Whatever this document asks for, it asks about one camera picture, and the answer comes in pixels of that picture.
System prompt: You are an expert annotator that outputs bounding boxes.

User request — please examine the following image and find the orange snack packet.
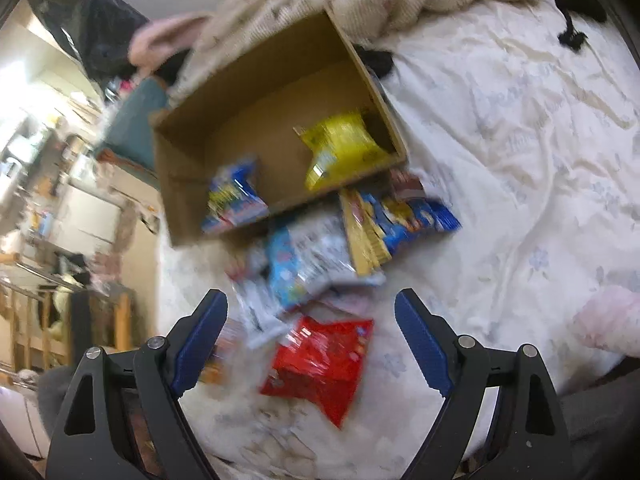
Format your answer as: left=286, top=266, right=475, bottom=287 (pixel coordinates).
left=197, top=322, right=238, bottom=387

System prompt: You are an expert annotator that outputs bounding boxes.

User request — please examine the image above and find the yellow snack bag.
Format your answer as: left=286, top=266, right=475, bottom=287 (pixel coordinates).
left=295, top=112, right=396, bottom=192

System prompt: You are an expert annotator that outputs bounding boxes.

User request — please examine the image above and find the brown red snack packet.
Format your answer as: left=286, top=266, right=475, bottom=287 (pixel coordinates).
left=389, top=169, right=427, bottom=202

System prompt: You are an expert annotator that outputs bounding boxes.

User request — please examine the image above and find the grey clothing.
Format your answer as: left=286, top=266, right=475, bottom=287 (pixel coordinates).
left=557, top=372, right=640, bottom=466

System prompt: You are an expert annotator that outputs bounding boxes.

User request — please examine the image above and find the black plastic bag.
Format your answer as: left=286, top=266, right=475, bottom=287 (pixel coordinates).
left=27, top=0, right=153, bottom=93

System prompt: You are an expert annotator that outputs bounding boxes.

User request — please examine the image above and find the brown cardboard box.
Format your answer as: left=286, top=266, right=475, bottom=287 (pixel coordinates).
left=149, top=10, right=408, bottom=248

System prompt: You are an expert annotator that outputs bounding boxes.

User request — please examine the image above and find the dark blue snack bag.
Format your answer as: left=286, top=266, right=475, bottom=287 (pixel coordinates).
left=201, top=156, right=270, bottom=234

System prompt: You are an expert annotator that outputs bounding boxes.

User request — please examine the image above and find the black cloth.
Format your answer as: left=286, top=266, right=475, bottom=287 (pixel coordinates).
left=357, top=49, right=397, bottom=80

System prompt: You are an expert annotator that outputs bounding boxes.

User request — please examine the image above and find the pink fleece cloth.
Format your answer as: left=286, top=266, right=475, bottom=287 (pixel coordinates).
left=571, top=284, right=640, bottom=357

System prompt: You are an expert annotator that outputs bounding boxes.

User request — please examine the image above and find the white cabinet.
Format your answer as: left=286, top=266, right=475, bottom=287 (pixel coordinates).
left=62, top=177, right=128, bottom=248

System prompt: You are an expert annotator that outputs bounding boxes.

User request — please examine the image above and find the red snack bag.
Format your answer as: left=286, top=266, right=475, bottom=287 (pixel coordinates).
left=259, top=315, right=375, bottom=430

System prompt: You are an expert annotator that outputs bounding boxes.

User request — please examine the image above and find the beige cracker packet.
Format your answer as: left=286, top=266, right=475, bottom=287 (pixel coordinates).
left=340, top=189, right=394, bottom=277

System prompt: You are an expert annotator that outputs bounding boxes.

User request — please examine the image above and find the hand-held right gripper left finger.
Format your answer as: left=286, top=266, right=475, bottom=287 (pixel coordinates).
left=46, top=288, right=229, bottom=480

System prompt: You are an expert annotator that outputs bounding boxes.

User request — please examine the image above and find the light blue white snack bag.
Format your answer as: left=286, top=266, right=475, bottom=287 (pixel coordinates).
left=266, top=214, right=387, bottom=312

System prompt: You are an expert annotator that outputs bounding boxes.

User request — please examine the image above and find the white grey snack bag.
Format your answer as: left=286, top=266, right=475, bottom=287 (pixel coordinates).
left=227, top=255, right=283, bottom=348

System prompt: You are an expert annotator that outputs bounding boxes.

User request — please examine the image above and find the wooden rack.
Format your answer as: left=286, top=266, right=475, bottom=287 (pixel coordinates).
left=0, top=252, right=133, bottom=378

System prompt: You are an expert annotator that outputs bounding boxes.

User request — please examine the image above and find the blue yellow snack packet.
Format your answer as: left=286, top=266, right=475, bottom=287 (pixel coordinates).
left=374, top=195, right=462, bottom=242

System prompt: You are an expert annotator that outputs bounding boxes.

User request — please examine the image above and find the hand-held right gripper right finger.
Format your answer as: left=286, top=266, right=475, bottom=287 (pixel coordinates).
left=394, top=288, right=574, bottom=480

